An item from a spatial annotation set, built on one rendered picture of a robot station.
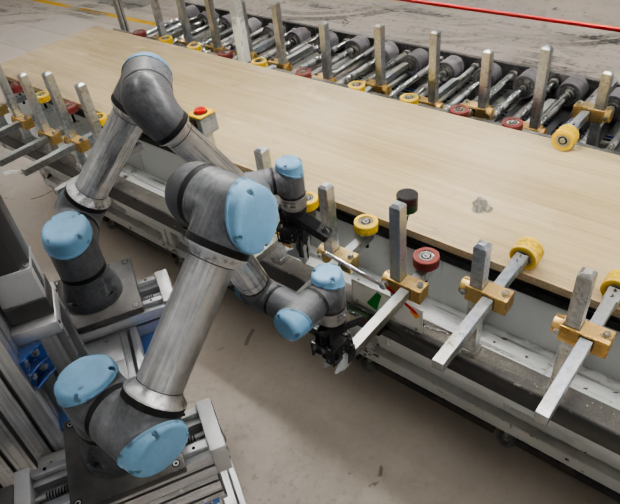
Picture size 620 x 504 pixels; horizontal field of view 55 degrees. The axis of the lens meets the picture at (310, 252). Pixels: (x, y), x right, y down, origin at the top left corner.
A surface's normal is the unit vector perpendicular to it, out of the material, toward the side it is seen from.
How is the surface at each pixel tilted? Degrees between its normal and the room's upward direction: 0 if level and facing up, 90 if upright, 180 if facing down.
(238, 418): 0
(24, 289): 90
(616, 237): 0
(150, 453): 96
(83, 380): 8
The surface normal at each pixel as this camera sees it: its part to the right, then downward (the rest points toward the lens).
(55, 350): 0.37, 0.57
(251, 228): 0.81, 0.22
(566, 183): -0.10, -0.76
